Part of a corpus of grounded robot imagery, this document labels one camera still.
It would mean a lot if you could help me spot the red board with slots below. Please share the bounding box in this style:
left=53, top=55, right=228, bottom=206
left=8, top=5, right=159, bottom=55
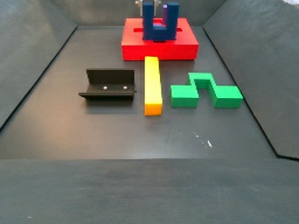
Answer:
left=122, top=17, right=200, bottom=60

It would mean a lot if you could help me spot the yellow long bar block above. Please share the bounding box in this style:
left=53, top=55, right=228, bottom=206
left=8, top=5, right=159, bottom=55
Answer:
left=144, top=56, right=163, bottom=116

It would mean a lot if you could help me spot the green zigzag block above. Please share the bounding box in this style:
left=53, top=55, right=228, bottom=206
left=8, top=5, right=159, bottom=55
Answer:
left=171, top=73, right=243, bottom=109

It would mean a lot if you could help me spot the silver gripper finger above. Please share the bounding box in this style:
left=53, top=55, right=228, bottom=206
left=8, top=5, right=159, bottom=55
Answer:
left=154, top=0, right=162, bottom=15
left=135, top=0, right=143, bottom=17

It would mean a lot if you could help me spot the blue U-shaped block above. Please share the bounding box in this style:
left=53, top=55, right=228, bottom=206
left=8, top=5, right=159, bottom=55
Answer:
left=143, top=2, right=180, bottom=41

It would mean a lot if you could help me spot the black angle bracket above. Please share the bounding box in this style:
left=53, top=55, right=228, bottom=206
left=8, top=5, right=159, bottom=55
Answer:
left=79, top=68, right=136, bottom=101

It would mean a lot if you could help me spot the purple U-shaped block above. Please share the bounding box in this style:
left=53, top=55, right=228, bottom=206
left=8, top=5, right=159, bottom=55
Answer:
left=154, top=4, right=168, bottom=28

